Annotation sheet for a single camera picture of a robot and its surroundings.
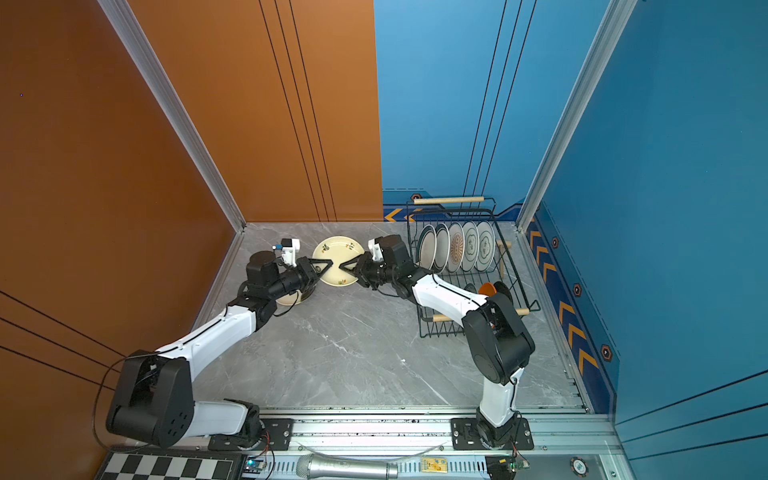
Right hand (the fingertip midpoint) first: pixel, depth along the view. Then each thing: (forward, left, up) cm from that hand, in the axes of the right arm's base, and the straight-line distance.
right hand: (339, 270), depth 82 cm
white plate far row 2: (+13, -31, -7) cm, 34 cm away
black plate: (-2, -46, -7) cm, 47 cm away
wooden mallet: (+15, -50, -7) cm, 52 cm away
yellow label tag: (-42, -24, -20) cm, 52 cm away
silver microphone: (-43, +1, -17) cm, 46 cm away
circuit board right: (-42, -41, -22) cm, 63 cm away
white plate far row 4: (+18, -41, -12) cm, 47 cm away
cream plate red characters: (+5, 0, +3) cm, 6 cm away
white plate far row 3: (+15, -36, -11) cm, 40 cm away
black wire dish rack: (+41, -26, -15) cm, 50 cm away
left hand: (+2, +1, +2) cm, 3 cm away
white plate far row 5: (+19, -46, -12) cm, 51 cm away
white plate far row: (+20, -27, -14) cm, 36 cm away
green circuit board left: (-42, +18, -21) cm, 50 cm away
